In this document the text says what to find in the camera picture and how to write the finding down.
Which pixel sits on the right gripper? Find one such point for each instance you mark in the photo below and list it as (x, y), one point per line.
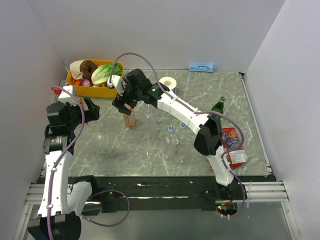
(119, 101)

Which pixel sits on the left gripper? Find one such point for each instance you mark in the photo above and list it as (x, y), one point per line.
(92, 113)

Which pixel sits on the orange drink bottle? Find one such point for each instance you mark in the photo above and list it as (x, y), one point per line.
(129, 120)

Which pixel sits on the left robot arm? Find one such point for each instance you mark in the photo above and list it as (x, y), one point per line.
(60, 212)

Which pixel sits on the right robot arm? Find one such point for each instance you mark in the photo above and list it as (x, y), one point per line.
(206, 126)

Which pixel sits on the green glass bottle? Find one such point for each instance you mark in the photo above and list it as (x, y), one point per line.
(219, 106)

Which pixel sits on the yellow plastic bin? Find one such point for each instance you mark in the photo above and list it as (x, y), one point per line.
(95, 92)

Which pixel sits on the toilet paper roll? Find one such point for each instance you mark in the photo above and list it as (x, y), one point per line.
(169, 82)

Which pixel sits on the toy lettuce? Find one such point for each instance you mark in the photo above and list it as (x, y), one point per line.
(102, 74)

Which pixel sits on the purple toy onion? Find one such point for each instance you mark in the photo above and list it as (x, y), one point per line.
(85, 83)

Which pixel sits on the beige plush toy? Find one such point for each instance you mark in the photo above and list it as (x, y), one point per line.
(74, 68)

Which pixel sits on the brown plush donut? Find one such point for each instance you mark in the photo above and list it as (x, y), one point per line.
(87, 67)

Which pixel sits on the blue tissue pack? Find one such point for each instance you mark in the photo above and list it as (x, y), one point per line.
(202, 68)

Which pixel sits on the red snack bag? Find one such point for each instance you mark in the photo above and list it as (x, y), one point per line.
(231, 140)

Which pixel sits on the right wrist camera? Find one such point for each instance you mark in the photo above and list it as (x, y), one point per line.
(116, 81)

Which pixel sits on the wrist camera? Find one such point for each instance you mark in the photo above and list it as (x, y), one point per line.
(65, 95)
(116, 81)

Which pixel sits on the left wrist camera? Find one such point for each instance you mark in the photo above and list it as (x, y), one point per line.
(65, 95)

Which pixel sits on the black base frame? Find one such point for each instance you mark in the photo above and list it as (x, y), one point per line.
(138, 193)

